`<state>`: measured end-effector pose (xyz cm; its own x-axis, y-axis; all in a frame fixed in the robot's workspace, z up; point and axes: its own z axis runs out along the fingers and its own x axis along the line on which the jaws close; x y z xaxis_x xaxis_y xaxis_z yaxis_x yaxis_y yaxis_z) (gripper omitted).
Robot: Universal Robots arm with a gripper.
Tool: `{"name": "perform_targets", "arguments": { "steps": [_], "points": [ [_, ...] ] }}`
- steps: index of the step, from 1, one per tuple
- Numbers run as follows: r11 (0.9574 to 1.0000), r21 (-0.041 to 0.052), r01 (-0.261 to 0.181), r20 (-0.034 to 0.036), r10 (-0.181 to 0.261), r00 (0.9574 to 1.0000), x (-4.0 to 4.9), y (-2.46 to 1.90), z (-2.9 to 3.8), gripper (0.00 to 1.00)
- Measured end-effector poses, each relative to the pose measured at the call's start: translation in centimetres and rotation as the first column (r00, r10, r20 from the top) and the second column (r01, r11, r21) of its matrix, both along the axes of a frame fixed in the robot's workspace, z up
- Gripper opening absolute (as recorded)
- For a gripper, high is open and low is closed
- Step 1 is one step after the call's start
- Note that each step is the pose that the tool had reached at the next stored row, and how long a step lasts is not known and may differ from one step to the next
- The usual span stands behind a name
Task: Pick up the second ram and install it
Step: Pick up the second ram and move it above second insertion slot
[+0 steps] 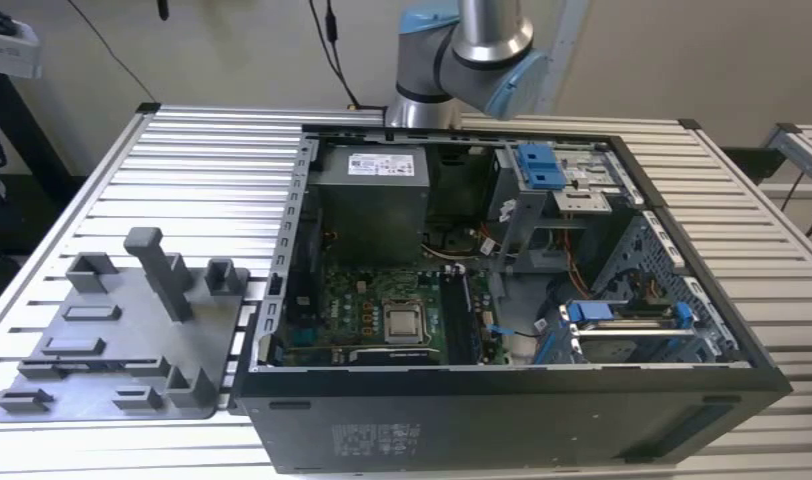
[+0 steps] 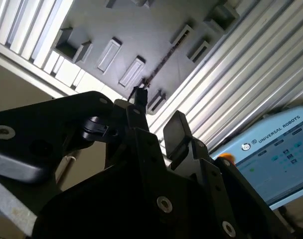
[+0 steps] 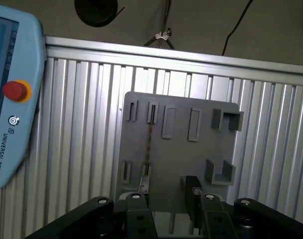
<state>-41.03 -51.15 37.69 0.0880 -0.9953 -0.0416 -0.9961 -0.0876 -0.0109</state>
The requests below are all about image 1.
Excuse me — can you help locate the black RAM slot bank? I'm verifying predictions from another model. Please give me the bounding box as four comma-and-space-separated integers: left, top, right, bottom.
441, 271, 475, 365

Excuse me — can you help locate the black desk leg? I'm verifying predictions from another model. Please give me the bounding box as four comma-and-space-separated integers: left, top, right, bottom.
0, 74, 72, 181

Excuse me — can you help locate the grey plastic parts rack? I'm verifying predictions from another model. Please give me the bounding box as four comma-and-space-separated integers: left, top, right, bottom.
0, 226, 254, 425

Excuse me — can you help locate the grey power supply unit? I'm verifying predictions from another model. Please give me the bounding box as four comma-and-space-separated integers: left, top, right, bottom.
308, 144, 434, 267

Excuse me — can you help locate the green motherboard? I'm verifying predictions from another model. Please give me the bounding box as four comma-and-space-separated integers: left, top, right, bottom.
272, 219, 515, 367

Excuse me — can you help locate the CPU socket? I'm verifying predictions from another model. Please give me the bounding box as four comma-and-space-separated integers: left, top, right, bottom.
377, 296, 436, 348

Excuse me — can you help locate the silver CPU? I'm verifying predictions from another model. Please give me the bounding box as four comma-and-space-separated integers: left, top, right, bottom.
386, 309, 426, 344

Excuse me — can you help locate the black graphics card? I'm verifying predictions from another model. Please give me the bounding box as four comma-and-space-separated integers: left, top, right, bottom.
332, 344, 446, 367

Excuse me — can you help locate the blue drive latch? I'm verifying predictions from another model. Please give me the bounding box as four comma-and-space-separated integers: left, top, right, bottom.
515, 143, 567, 192

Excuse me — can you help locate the metal drive cage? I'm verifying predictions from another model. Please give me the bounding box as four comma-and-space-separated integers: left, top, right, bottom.
487, 141, 645, 275

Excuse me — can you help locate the black PC case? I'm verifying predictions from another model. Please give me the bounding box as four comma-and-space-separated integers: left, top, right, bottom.
229, 122, 796, 476

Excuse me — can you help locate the blue disk carrier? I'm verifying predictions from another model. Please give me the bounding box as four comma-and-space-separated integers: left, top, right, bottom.
560, 299, 696, 332

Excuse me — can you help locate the silver hard disk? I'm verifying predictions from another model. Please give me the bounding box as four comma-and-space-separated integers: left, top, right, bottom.
576, 319, 679, 364

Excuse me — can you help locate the metal disk bay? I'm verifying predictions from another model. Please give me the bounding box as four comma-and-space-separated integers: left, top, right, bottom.
532, 299, 741, 367

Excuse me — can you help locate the black box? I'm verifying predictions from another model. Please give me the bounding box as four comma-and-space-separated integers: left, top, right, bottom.
719, 146, 789, 187

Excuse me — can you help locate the aluminium side table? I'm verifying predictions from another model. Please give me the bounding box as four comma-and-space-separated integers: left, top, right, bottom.
756, 122, 812, 201

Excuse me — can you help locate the thin black wall cable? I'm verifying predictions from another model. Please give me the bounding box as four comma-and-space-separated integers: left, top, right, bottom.
65, 0, 162, 105

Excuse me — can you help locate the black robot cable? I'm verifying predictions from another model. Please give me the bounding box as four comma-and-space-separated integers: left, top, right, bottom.
309, 0, 365, 109

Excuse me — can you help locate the white yellow wire bundle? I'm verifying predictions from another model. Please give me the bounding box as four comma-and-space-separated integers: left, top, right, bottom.
420, 222, 515, 262

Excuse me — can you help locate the orange red wire bundle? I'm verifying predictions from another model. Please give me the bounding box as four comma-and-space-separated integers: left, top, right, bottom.
563, 227, 599, 301

